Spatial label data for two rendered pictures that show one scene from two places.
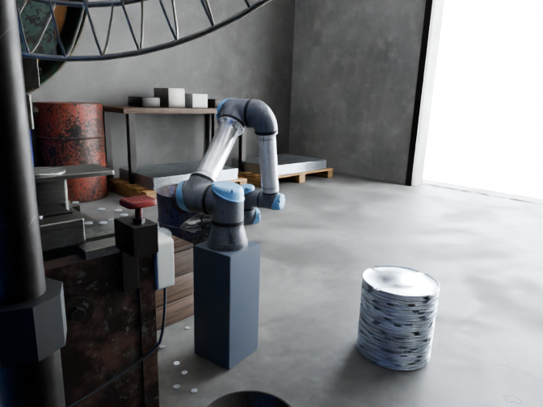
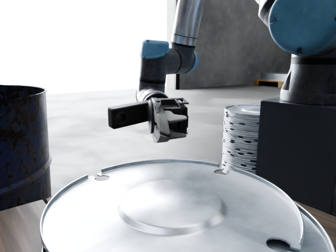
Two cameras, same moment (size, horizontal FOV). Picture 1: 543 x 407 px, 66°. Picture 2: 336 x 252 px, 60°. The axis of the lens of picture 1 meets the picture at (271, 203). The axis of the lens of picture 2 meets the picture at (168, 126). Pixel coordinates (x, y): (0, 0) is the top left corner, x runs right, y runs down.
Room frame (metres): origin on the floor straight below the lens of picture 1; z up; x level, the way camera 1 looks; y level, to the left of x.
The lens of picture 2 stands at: (1.71, 0.90, 0.55)
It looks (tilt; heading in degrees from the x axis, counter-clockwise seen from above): 13 degrees down; 280
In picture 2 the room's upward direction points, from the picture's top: straight up
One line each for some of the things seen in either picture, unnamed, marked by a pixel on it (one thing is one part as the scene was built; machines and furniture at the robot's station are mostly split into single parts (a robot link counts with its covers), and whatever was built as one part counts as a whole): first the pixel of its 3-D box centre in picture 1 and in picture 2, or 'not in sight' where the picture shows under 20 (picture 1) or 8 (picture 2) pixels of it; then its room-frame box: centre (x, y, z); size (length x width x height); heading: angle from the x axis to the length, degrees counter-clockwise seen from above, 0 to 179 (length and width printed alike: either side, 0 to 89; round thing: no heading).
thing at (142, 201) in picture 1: (138, 214); not in sight; (0.91, 0.30, 0.72); 0.07 x 0.06 x 0.08; 135
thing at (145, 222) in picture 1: (136, 256); not in sight; (0.92, 0.31, 0.62); 0.10 x 0.06 x 0.20; 45
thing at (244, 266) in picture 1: (226, 299); (303, 187); (1.49, 0.16, 0.23); 0.18 x 0.18 x 0.45; 56
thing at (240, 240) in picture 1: (227, 232); (316, 79); (1.49, 0.16, 0.50); 0.15 x 0.15 x 0.10
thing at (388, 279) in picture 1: (400, 279); (255, 110); (1.54, -0.52, 0.31); 0.29 x 0.29 x 0.01
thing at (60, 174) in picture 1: (61, 193); not in sight; (1.10, 0.57, 0.72); 0.25 x 0.14 x 0.14; 135
